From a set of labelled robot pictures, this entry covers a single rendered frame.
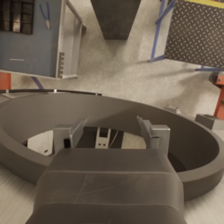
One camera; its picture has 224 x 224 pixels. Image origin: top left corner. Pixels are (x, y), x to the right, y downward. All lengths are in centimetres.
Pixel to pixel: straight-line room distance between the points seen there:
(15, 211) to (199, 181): 32
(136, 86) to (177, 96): 48
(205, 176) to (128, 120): 74
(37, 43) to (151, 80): 117
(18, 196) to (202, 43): 130
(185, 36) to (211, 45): 20
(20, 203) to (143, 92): 166
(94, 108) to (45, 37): 58
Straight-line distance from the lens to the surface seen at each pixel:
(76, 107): 100
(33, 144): 97
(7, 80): 187
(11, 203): 31
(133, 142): 111
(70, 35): 157
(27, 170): 33
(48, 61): 122
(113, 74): 178
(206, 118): 99
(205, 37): 135
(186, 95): 197
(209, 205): 39
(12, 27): 135
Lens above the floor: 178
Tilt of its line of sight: 76 degrees down
